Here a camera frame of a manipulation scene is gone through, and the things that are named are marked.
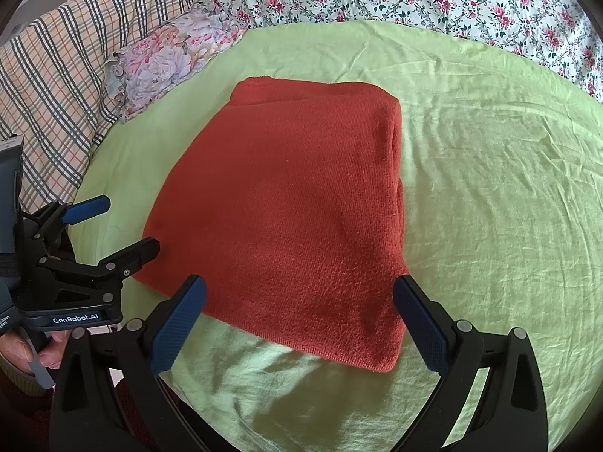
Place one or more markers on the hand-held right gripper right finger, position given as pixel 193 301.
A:
pixel 424 329

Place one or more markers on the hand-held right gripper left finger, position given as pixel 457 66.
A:
pixel 181 325

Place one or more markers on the person's left hand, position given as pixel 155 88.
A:
pixel 54 351

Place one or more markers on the rust orange patterned towel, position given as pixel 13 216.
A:
pixel 282 221

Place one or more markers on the light green bed sheet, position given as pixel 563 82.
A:
pixel 494 221

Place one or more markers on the plaid blanket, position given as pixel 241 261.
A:
pixel 70 80

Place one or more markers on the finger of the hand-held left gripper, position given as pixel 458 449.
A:
pixel 87 209
pixel 136 254

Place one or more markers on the person's left forearm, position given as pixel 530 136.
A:
pixel 19 383

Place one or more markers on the purple floral pillow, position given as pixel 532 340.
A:
pixel 165 52

